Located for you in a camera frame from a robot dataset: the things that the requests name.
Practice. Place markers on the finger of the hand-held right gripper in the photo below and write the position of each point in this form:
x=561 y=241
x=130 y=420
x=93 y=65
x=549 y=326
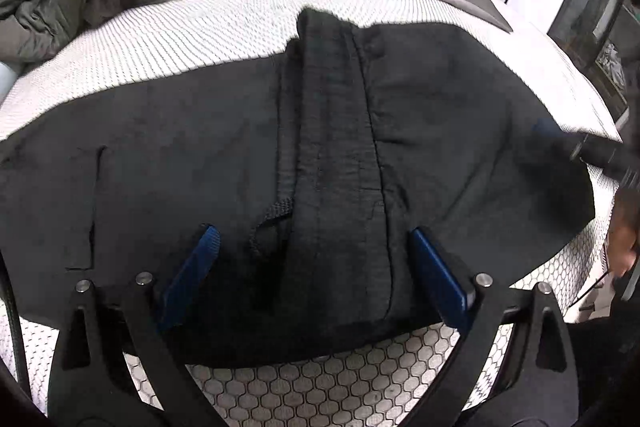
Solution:
x=575 y=144

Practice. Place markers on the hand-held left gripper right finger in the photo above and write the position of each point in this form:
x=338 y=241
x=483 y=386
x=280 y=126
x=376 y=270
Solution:
x=440 y=277

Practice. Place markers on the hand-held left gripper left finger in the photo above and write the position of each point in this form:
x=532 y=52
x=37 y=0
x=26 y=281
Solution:
x=192 y=277

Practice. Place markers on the black pants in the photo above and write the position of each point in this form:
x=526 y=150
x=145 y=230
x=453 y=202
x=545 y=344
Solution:
x=300 y=157

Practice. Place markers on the person's right hand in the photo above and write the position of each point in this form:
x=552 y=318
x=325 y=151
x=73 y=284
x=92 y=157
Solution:
x=622 y=237

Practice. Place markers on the white cloth pile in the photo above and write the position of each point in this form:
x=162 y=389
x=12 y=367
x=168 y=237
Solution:
x=612 y=67

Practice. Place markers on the glass door wardrobe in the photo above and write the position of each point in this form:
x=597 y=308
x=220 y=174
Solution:
x=595 y=17

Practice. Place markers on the white patterned mattress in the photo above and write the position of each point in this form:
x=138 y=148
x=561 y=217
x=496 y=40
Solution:
x=200 y=27

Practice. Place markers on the light blue pillow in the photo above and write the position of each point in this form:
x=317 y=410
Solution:
x=7 y=79

